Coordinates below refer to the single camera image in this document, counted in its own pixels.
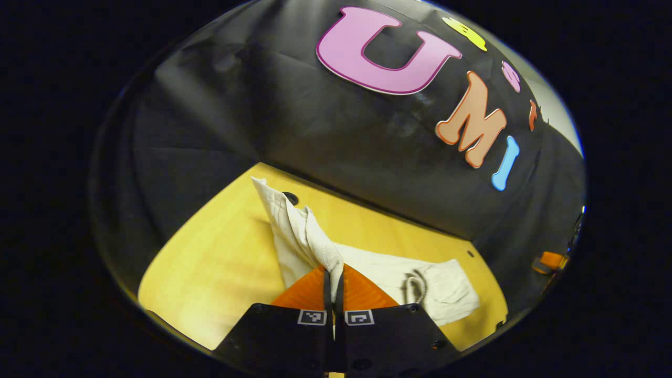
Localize black backdrop cloth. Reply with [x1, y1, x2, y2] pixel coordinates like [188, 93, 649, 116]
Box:
[92, 0, 587, 316]

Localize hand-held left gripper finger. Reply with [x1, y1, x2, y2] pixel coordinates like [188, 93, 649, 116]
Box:
[213, 264, 337, 378]
[335, 264, 463, 376]

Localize white jeans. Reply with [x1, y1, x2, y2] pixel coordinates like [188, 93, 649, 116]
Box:
[251, 177, 480, 326]

